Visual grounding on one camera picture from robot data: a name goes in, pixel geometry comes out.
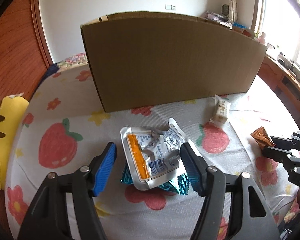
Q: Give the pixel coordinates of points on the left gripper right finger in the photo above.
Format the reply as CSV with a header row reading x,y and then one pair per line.
x,y
195,167

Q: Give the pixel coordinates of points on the teal candy wrapper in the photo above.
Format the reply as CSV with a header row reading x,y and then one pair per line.
x,y
179,185

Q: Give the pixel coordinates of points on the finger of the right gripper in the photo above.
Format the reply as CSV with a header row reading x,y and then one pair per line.
x,y
279,155
284,144

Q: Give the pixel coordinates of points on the patterned curtain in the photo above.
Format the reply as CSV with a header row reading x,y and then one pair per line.
x,y
233,13

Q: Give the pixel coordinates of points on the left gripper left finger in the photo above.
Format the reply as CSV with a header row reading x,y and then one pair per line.
x,y
101,167

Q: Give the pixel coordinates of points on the window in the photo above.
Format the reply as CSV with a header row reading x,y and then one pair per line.
x,y
281,24

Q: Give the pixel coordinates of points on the silver orange small pouch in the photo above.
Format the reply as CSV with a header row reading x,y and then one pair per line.
x,y
153,155

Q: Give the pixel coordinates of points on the pink bottle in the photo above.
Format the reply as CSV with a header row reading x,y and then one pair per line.
x,y
261,37

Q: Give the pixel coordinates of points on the strawberry print white bedsheet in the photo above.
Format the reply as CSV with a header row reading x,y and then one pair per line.
x,y
64,127

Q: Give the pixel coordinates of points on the gold brown candy wrapper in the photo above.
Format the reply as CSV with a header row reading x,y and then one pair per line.
x,y
262,138

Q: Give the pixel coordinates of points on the white nougat bar packet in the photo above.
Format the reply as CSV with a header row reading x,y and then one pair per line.
x,y
221,111

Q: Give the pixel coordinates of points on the white wall switch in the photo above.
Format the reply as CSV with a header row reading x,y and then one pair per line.
x,y
170,7

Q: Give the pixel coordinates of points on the wooden louvered wardrobe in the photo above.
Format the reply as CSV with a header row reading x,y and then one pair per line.
x,y
24,55

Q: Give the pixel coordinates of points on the floral blanket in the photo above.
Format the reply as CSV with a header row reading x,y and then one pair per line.
x,y
73,61

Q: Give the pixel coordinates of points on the brown cardboard box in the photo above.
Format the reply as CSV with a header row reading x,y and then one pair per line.
x,y
142,58

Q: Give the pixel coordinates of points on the yellow plush toy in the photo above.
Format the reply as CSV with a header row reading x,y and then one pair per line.
x,y
12,109

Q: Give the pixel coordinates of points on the wooden window cabinet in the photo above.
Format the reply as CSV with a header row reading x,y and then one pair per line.
x,y
283,84

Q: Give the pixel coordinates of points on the clutter on cabinet top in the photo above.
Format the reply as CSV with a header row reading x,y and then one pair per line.
x,y
219,19

